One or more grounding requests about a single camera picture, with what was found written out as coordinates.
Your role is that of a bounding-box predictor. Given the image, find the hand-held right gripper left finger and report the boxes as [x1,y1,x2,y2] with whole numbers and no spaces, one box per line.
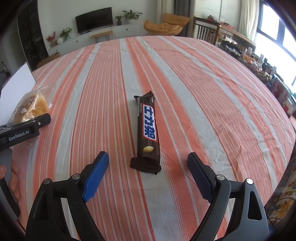
[26,151,109,241]

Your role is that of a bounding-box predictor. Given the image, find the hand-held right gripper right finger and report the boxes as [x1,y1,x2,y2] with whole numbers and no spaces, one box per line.
[187,152,270,241]

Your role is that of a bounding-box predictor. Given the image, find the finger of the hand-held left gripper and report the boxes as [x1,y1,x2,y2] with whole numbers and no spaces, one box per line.
[28,113,51,129]

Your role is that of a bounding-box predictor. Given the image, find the bread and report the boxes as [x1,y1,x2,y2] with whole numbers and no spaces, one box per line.
[6,86,50,127]

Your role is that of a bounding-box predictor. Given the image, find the dark brown chocolate bar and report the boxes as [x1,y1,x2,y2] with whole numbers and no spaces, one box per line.
[129,91,162,175]

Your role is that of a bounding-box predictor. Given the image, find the person's left hand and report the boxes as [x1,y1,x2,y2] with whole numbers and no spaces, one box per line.
[0,160,22,201]

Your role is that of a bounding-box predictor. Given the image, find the cardboard box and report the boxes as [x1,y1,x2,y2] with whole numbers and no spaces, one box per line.
[37,52,61,68]

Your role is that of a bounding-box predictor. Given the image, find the orange striped tablecloth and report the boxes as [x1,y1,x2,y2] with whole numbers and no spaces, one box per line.
[14,35,295,241]

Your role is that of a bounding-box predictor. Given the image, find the red flowers in vase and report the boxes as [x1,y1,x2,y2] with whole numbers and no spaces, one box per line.
[46,31,57,47]

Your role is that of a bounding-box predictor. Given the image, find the floral cushion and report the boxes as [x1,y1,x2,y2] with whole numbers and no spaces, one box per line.
[265,167,296,223]

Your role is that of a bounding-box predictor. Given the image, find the dark display cabinet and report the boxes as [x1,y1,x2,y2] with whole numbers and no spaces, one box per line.
[17,0,49,70]

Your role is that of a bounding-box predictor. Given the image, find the leafy plant in vase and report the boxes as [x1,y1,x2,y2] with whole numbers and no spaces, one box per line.
[59,27,73,40]

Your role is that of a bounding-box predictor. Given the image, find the wooden stool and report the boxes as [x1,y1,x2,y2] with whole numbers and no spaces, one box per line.
[90,31,113,43]

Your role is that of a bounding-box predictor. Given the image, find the black television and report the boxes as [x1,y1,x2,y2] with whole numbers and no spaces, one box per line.
[75,7,114,35]

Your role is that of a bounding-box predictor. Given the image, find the white television cabinet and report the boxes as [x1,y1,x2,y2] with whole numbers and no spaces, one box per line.
[47,24,141,56]

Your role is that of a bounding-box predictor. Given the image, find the row of jars and bottles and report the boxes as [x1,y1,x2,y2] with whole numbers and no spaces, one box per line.
[217,39,296,116]

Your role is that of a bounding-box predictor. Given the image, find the large potted green plant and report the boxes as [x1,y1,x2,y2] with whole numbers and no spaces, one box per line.
[122,10,143,24]

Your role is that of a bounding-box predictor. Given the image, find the wooden crib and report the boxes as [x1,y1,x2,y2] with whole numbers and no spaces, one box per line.
[193,17,257,52]

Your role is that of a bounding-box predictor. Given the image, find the orange lounge chair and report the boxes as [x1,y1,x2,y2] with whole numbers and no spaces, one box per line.
[144,13,189,36]

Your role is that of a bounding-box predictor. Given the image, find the window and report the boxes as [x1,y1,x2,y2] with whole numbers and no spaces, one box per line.
[254,0,296,93]

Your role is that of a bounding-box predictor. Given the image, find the white curtain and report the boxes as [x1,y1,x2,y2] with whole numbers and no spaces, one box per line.
[238,0,260,37]

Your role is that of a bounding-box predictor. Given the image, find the grey curtain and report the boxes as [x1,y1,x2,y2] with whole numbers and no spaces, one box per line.
[174,0,191,18]

